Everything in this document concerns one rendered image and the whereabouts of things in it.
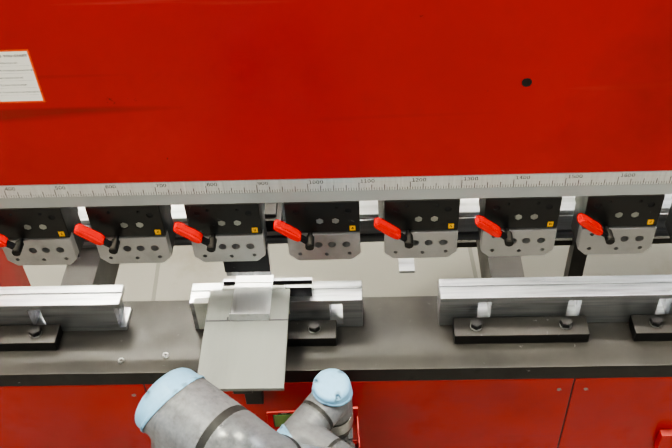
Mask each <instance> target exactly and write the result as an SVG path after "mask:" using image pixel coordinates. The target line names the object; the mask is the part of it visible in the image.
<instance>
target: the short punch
mask: <svg viewBox="0 0 672 448"><path fill-rule="evenodd" d="M223 263H224V269H225V272H226V274H227V276H253V275H272V273H271V261H270V253H269V246H268V242H266V254H265V256H264V257H262V258H261V259H260V260H258V261H231V262H223Z"/></svg>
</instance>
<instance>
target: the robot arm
mask: <svg viewBox="0 0 672 448"><path fill-rule="evenodd" d="M352 396H353V390H352V387H351V383H350V380H349V378H348V376H347V375H346V374H345V373H344V372H342V371H341V370H338V369H332V368H331V369H325V370H323V371H321V372H319V373H318V374H317V375H316V377H315V378H314V380H313V385H312V392H311V393H310V394H309V395H308V396H307V397H306V399H305V400H304V401H303V403H302V404H301V405H300V406H299V407H298V408H297V409H296V410H295V412H294V413H293V414H292V415H291V416H290V417H289V418H288V419H287V421H286V422H285V423H284V424H282V425H281V427H280V428H279V429H278V430H277V431H275V430H274V429H273V428H272V427H270V426H269V425H268V424H266V423H265V422H264V421H262V420H261V419H260V418H259V417H257V416H256V415H255V414H254V413H252V412H251V411H249V410H248V409H246V408H245V407H244V406H242V405H241V404H239V403H238V402H237V401H235V400H234V399H232V398H231V397H230V396H228V395H227V394H225V393H224V392H223V391H221V390H220V389H218V388H217V387H216V386H214V385H213V384H211V383H210V382H209V381H207V380H206V379H205V377H204V376H203V375H199V374H197V373H196V372H194V371H192V370H191V369H188V368H177V369H174V370H172V371H170V372H168V373H166V374H165V375H163V376H162V377H161V378H159V379H158V380H157V381H156V382H155V383H154V384H153V385H152V386H151V387H150V388H149V389H148V391H147V392H146V393H145V395H144V396H143V397H142V399H141V401H140V403H139V405H138V407H137V409H136V413H135V423H136V425H137V426H138V427H139V428H140V431H141V432H142V433H146V434H147V435H148V436H149V437H150V439H151V448H355V443H354V442H353V441H352V440H353V428H352V425H353V420H354V418H353V404H352Z"/></svg>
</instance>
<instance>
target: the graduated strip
mask: <svg viewBox="0 0 672 448"><path fill-rule="evenodd" d="M627 184H672V171H662V172H617V173H573V174H528V175H484V176H439V177H394V178H350V179H305V180H261V181H216V182H172V183H127V184H83V185H38V186H0V198H35V197H80V196H126V195H171V194H217V193H263V192H308V191H354V190H399V189H445V188H490V187H536V186H582V185H627Z"/></svg>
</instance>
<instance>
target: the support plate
mask: <svg viewBox="0 0 672 448"><path fill-rule="evenodd" d="M233 295H234V289H233V290H210V293H209V300H208V307H207V313H206V320H227V317H229V313H231V309H232V302H233ZM289 306H290V288H289V289H272V297H271V306H270V316H269V319H288V320H284V321H224V322H205V327H204V333H203V340H202V347H201V353H200V360H199V367H198V373H197V374H199V375H203V376H204V377H205V379H206V380H207V381H209V382H210V383H211V384H213V385H214V386H216V387H217V388H218V389H220V390H221V391H284V384H285V369H286V353H287V337H288V321H289Z"/></svg>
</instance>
